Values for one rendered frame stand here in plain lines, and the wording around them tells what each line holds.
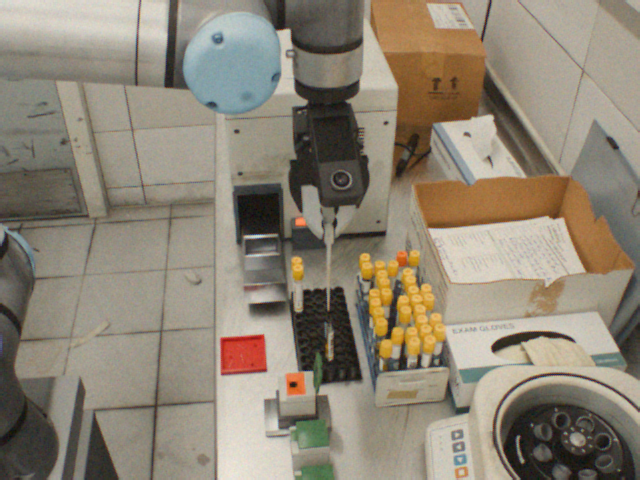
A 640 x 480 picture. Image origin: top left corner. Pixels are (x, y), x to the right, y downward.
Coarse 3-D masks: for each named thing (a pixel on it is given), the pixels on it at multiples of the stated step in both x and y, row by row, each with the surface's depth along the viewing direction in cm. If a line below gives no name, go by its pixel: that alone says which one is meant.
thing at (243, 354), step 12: (240, 336) 104; (252, 336) 104; (228, 348) 103; (240, 348) 103; (252, 348) 103; (264, 348) 102; (228, 360) 101; (240, 360) 101; (252, 360) 101; (264, 360) 100; (228, 372) 99; (240, 372) 99; (252, 372) 99
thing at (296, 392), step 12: (300, 372) 90; (312, 372) 90; (288, 384) 88; (300, 384) 88; (312, 384) 88; (288, 396) 87; (300, 396) 87; (312, 396) 87; (288, 408) 88; (300, 408) 89; (312, 408) 89
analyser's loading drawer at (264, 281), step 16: (256, 224) 120; (272, 224) 120; (256, 240) 113; (272, 240) 113; (256, 256) 109; (272, 256) 109; (256, 272) 110; (272, 272) 110; (256, 288) 106; (272, 288) 106
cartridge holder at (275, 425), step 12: (276, 396) 92; (324, 396) 94; (264, 408) 93; (276, 408) 93; (324, 408) 93; (264, 420) 91; (276, 420) 91; (288, 420) 89; (300, 420) 89; (276, 432) 90; (288, 432) 91
